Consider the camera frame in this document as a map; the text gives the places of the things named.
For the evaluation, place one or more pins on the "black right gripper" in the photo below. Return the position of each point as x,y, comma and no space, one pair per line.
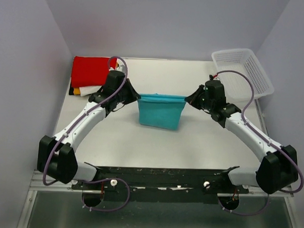
193,100

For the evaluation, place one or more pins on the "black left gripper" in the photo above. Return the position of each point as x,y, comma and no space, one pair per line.
133,95

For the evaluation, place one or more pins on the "teal t shirt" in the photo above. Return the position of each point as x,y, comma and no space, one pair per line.
161,110

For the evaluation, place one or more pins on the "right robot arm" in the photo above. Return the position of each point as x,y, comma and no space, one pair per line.
277,167

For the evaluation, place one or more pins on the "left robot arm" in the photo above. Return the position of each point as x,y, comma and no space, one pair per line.
56,155

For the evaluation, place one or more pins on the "white folded t shirt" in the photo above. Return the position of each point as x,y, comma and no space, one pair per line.
88,90

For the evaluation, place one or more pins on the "red folded t shirt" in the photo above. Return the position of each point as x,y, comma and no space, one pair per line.
90,71

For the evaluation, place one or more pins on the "yellow folded t shirt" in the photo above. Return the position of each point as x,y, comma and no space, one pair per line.
77,92

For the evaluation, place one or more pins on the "black folded t shirt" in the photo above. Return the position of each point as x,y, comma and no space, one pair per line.
71,91

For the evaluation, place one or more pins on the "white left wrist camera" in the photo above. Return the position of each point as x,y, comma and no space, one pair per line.
121,68

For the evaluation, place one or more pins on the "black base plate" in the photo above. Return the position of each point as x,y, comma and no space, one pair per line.
162,185

